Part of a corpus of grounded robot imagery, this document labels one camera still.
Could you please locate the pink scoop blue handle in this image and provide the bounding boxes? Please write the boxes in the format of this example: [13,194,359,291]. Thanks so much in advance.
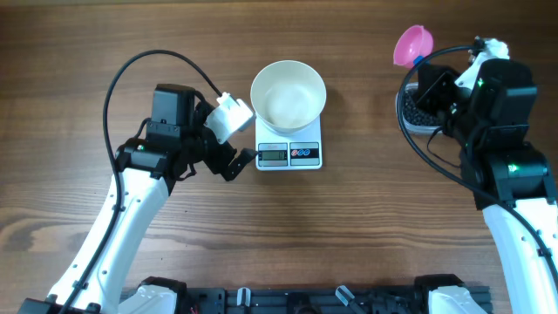
[393,25,433,69]

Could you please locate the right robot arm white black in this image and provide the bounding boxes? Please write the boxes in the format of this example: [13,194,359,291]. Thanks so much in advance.
[417,58,557,313]

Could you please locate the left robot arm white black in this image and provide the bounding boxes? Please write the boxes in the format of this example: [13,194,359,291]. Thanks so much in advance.
[19,84,255,313]

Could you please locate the white digital kitchen scale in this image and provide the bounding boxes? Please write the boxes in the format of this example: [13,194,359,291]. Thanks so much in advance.
[255,118,323,171]

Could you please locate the white bowl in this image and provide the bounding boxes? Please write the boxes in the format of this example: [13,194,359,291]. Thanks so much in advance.
[250,60,327,133]

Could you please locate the black beans in container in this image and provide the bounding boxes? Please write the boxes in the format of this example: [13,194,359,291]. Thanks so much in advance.
[403,90,440,126]

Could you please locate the clear plastic container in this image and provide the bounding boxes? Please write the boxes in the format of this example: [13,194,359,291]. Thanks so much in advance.
[403,82,441,135]

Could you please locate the black mounting rail base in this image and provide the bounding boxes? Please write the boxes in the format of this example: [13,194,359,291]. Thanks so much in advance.
[119,273,493,314]

